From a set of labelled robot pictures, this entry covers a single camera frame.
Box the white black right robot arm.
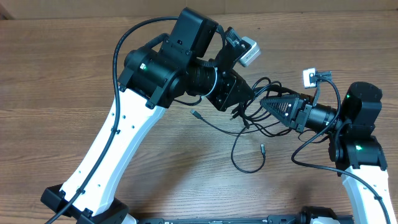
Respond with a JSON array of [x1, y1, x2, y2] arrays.
[[261, 82, 397, 223]]

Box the black braided usb cable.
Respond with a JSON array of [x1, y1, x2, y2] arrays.
[[190, 108, 282, 174]]

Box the brown cardboard wall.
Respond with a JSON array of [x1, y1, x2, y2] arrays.
[[1, 0, 397, 19]]

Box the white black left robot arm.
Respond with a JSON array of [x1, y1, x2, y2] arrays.
[[41, 8, 261, 223]]

